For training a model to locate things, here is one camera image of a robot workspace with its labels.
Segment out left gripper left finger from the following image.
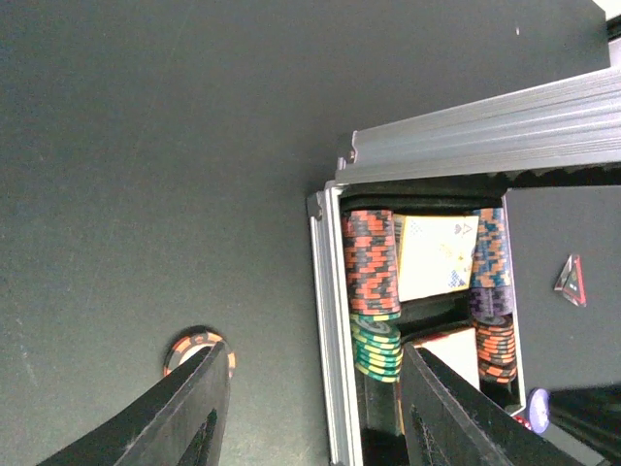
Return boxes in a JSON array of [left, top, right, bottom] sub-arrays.
[[42, 342, 230, 465]]

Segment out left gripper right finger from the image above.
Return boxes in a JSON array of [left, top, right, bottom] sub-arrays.
[[400, 347, 579, 465]]

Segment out red orange card deck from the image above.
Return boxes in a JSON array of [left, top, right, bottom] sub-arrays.
[[412, 326, 480, 389]]

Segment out red die pair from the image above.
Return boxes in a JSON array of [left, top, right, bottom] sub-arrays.
[[513, 416, 532, 430]]

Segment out blue gold card deck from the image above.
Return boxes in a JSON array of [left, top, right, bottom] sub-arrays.
[[394, 215, 478, 302]]

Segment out aluminium poker case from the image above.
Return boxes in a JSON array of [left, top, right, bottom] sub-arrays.
[[308, 68, 620, 465]]

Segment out purple round button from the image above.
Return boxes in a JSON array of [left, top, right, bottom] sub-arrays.
[[526, 387, 550, 435]]

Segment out orange black chip stack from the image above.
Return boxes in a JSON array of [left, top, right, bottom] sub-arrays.
[[473, 316, 517, 384]]

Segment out green yellow chip stack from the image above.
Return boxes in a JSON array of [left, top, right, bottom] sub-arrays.
[[349, 313, 404, 383]]

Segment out purple chip stack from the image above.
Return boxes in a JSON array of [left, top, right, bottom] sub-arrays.
[[469, 286, 514, 318]]

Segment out blue orange chip stack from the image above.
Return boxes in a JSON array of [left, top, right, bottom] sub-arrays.
[[470, 208, 511, 288]]

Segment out red black chip stack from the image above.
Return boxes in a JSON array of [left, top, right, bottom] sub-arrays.
[[342, 210, 401, 321]]

